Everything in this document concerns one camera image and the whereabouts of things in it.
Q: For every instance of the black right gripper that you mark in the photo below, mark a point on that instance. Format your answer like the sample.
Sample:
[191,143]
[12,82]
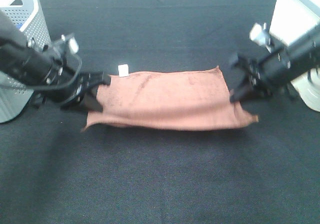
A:
[251,86]

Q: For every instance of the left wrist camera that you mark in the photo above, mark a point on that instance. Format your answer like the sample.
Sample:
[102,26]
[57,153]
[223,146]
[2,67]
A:
[71,42]

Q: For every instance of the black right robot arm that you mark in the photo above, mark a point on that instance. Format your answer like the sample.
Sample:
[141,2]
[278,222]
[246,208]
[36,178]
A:
[267,75]

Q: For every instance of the grey perforated laundry basket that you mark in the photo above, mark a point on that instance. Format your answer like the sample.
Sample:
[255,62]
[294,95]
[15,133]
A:
[28,18]

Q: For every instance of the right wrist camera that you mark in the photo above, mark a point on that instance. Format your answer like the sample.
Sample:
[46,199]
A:
[259,35]

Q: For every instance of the white towel label tag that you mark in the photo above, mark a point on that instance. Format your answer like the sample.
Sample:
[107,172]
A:
[123,70]

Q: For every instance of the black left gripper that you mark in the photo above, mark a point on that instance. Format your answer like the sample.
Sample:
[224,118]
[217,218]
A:
[82,93]

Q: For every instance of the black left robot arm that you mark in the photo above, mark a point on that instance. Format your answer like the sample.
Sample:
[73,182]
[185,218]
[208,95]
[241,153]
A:
[53,72]

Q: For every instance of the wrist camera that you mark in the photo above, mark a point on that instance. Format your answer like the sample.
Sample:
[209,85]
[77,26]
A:
[71,42]
[259,35]

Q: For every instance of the brown microfiber towel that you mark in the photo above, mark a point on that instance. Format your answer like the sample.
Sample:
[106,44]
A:
[182,101]

